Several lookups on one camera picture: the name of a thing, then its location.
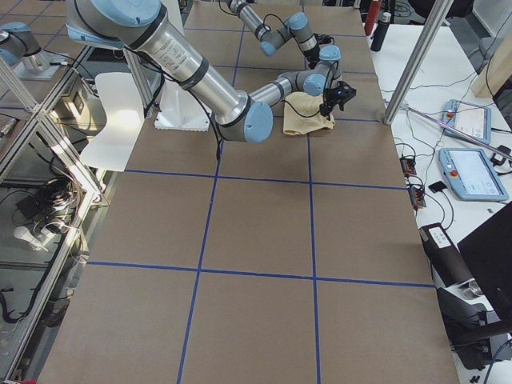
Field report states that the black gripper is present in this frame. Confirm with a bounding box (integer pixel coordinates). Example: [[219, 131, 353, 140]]
[[319, 86, 345, 115], [304, 44, 321, 69]]

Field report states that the beige long-sleeve printed shirt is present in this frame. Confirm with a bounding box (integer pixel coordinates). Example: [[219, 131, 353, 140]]
[[282, 92, 335, 136]]

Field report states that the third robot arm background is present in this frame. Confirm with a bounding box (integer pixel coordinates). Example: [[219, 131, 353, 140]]
[[1, 22, 59, 81]]

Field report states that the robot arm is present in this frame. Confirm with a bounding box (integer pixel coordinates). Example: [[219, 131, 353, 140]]
[[218, 1, 334, 69], [66, 1, 356, 143]]

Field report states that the red cylinder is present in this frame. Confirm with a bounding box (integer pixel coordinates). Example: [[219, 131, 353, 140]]
[[364, 0, 381, 36]]

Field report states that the black drink bottle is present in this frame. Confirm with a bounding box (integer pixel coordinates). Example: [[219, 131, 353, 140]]
[[370, 12, 392, 52]]

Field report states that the far teach pendant tablet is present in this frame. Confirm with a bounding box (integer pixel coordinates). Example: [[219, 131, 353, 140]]
[[442, 99, 491, 144]]

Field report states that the teach pendant tablet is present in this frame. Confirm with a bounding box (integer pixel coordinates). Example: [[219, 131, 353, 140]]
[[438, 148, 509, 202], [442, 99, 491, 144]]

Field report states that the near teach pendant tablet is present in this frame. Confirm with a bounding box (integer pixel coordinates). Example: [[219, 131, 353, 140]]
[[438, 148, 509, 202]]

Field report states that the white chair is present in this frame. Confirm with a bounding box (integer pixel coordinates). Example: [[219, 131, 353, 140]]
[[80, 72, 145, 172]]

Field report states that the black box white label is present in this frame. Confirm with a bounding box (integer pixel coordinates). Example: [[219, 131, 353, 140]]
[[418, 223, 473, 286]]

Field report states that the black monitor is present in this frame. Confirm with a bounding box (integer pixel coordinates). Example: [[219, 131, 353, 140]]
[[458, 204, 511, 319]]

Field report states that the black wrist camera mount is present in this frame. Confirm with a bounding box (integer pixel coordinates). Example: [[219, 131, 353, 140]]
[[331, 81, 357, 111]]

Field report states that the aluminium frame post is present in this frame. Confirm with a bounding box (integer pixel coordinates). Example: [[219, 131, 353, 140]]
[[382, 0, 454, 125]]

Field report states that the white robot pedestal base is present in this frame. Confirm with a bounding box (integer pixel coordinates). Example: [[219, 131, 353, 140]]
[[154, 80, 211, 132]]

